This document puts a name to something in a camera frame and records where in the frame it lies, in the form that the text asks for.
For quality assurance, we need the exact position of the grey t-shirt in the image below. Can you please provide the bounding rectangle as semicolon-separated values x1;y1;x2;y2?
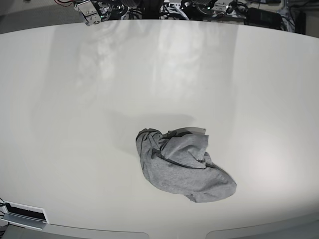
136;127;237;203

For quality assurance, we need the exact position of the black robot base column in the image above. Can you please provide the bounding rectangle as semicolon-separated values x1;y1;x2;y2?
143;0;162;19

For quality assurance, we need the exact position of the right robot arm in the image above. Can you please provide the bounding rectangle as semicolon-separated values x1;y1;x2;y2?
73;0;129;26

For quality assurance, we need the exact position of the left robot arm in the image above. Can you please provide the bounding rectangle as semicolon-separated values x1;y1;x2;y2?
179;0;248;20

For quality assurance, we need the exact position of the black power adapter box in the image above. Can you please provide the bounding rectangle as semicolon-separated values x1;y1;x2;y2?
244;7;282;28

